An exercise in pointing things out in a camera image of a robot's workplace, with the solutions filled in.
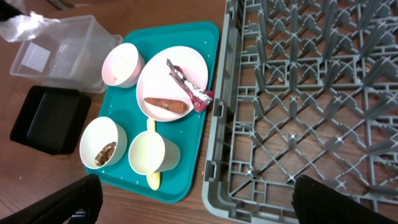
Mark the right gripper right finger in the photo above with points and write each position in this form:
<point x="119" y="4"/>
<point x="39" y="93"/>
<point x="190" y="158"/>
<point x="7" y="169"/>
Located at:
<point x="314" y="202"/>

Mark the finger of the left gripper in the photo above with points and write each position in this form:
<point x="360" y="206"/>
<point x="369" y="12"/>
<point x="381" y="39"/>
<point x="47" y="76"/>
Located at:
<point x="8" y="11"/>

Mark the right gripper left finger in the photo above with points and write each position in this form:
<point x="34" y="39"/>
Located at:
<point x="79" y="202"/>

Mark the white napkin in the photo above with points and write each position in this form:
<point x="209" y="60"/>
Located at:
<point x="23" y="28"/>

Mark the yellow plastic spoon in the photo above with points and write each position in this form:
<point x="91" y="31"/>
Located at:
<point x="153" y="179"/>

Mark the white plastic cup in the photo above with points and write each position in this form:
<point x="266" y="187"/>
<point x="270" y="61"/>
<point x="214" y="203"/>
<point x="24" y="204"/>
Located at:
<point x="150" y="152"/>

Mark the white bowl with residue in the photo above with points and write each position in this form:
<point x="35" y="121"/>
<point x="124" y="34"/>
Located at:
<point x="122" y="66"/>

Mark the red foil wrapper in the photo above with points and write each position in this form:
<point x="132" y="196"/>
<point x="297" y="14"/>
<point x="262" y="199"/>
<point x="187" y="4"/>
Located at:
<point x="199" y="97"/>

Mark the grey dishwasher rack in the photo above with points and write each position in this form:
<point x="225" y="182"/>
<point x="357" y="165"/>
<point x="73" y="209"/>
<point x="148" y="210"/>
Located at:
<point x="303" y="88"/>

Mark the brown food scrap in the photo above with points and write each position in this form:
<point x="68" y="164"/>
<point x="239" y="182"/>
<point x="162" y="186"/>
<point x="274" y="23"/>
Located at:
<point x="105" y="154"/>

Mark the white bowl with food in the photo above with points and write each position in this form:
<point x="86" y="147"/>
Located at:
<point x="98" y="133"/>

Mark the clear plastic bin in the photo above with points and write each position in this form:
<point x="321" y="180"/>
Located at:
<point x="69" y="54"/>

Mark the black plastic tray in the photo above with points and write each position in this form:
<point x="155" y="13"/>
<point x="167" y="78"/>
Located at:
<point x="51" y="119"/>

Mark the teal serving tray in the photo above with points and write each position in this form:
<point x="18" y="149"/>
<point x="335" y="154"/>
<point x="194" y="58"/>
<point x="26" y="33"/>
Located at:
<point x="120" y="104"/>

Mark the orange carrot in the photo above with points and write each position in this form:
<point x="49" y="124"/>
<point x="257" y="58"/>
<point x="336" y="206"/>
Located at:
<point x="174" y="106"/>

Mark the white round plate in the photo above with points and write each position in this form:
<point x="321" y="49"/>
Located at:
<point x="155" y="81"/>

